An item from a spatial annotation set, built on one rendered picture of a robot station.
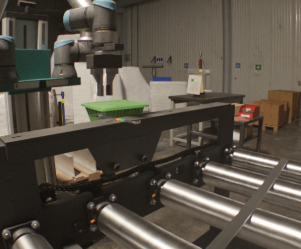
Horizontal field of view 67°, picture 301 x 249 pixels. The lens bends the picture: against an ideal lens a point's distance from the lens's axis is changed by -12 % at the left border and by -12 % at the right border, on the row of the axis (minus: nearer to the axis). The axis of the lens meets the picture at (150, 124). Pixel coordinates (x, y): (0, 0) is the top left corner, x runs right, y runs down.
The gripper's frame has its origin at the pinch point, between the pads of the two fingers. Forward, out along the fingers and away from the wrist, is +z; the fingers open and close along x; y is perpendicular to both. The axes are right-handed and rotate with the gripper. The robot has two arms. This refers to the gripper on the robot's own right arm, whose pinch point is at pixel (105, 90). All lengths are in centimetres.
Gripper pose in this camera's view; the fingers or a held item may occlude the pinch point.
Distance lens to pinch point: 96.5
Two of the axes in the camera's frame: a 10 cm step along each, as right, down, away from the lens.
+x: -7.2, 1.4, -6.8
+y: -7.0, -1.4, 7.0
